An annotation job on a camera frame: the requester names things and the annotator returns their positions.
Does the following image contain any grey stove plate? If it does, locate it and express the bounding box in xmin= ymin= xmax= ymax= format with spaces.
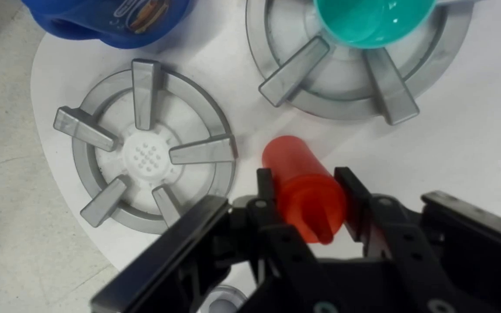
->
xmin=243 ymin=0 xmax=476 ymax=127
xmin=50 ymin=58 xmax=240 ymax=235

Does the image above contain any teal plastic cup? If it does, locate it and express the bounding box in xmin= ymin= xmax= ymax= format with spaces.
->
xmin=311 ymin=0 xmax=438 ymax=51

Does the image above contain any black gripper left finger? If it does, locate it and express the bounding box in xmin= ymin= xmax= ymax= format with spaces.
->
xmin=90 ymin=166 xmax=344 ymax=313

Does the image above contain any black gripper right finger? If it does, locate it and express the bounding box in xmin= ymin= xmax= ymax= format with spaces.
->
xmin=333 ymin=166 xmax=501 ymax=313

